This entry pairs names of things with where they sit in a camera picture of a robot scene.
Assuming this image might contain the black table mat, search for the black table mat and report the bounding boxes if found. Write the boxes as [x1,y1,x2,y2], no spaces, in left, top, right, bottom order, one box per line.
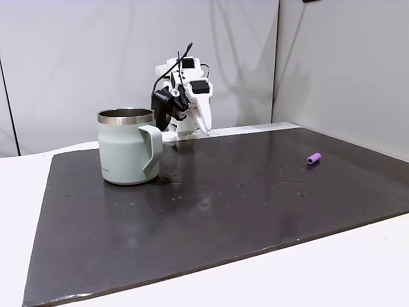
[22,127,409,307]

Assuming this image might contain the black camera cable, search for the black camera cable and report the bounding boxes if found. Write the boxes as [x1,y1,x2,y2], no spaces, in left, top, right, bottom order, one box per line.
[150,42,194,97]

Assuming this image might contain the mint green steel-rimmed mug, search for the mint green steel-rimmed mug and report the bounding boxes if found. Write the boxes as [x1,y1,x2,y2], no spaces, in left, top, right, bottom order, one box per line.
[97,107,164,185]

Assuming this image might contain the black oval camera box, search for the black oval camera box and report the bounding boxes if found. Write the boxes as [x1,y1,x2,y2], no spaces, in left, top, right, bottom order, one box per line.
[151,86,189,132]

